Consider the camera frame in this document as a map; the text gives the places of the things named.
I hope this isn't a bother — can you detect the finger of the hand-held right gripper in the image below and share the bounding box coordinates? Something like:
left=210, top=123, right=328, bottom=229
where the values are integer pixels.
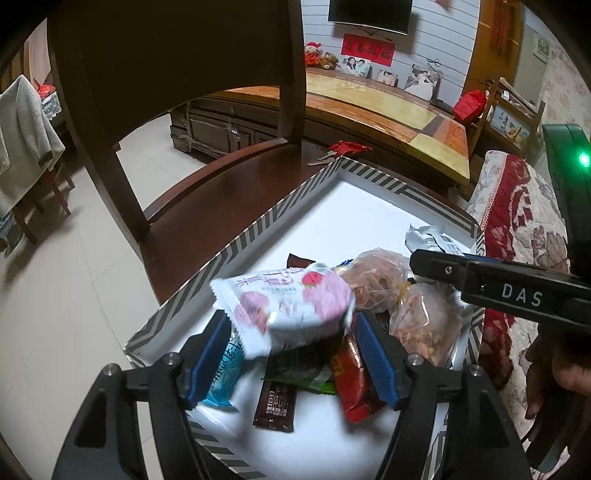
left=409, top=249, right=469, bottom=297
left=457, top=250, right=504, bottom=265

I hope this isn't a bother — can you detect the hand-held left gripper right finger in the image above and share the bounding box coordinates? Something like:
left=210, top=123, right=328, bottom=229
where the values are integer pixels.
left=353, top=310, right=532, bottom=480

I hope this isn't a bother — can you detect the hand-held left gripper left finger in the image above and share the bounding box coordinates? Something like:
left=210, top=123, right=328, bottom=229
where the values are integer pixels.
left=51, top=311, right=234, bottom=480

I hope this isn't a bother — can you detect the light blue snack packet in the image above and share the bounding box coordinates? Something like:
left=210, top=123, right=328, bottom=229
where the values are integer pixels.
left=203, top=337, right=245, bottom=408

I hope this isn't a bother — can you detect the silver snack packet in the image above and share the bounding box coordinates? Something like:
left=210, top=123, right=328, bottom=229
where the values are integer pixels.
left=405, top=224, right=466, bottom=256

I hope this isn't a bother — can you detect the red snack packet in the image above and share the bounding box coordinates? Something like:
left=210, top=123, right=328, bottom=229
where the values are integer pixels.
left=332, top=323, right=386, bottom=424

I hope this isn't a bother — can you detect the clear bag of fried snacks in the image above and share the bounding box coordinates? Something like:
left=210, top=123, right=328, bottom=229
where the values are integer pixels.
left=388, top=282, right=462, bottom=367

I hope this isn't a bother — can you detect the clear bag of nuts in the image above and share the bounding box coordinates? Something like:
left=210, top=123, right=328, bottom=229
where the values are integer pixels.
left=339, top=248, right=411, bottom=315

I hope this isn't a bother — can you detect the black green-edged snack packet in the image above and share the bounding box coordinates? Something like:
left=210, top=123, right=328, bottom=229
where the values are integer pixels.
left=263, top=344, right=340, bottom=395

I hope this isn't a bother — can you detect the long brown snack packet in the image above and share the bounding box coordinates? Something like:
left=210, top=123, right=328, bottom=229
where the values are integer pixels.
left=253, top=253, right=317, bottom=433

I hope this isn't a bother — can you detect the white box with striped rim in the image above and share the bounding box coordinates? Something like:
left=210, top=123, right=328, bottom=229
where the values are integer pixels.
left=124, top=157, right=485, bottom=480

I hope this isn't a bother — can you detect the pink white snack packet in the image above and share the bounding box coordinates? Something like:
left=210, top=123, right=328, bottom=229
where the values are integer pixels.
left=211, top=263, right=356, bottom=358

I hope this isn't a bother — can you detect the person's right hand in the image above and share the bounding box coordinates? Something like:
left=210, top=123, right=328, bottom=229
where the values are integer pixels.
left=525, top=336, right=585, bottom=416

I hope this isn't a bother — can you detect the red floral plush blanket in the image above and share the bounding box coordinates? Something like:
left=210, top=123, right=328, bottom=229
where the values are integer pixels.
left=434, top=150, right=573, bottom=480

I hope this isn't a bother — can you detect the small wooden chair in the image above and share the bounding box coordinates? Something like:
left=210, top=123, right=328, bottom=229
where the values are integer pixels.
left=471, top=78, right=546, bottom=160

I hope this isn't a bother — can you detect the red gift bag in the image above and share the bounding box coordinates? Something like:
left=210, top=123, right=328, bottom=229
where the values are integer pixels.
left=452, top=90, right=489, bottom=124

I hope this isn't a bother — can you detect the red paper packet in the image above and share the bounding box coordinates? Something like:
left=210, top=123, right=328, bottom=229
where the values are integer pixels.
left=328, top=141, right=374, bottom=158

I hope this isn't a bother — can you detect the large wedding photo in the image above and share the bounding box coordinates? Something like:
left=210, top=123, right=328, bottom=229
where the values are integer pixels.
left=405, top=62, right=440, bottom=100

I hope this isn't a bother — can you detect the wooden tv cabinet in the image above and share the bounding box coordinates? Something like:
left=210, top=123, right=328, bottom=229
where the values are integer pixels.
left=168, top=69, right=472, bottom=195

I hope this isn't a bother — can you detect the wooden dining chair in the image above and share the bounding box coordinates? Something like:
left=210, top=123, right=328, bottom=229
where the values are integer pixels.
left=11, top=152, right=75, bottom=245

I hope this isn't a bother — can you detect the red hanging decoration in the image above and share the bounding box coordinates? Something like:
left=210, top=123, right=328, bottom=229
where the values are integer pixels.
left=492, top=0, right=513, bottom=49

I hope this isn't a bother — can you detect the grey sweater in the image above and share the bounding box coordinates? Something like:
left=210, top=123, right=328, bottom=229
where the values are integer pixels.
left=0, top=76, right=65, bottom=217

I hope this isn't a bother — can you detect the dark wooden chair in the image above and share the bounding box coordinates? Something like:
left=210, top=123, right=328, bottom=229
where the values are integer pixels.
left=46, top=0, right=340, bottom=305

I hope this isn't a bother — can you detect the red wall banner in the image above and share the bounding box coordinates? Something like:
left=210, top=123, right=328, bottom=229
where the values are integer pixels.
left=342, top=33, right=394, bottom=66

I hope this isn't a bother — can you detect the wall television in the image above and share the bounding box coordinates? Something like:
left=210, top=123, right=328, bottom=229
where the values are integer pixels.
left=328, top=0, right=413, bottom=35

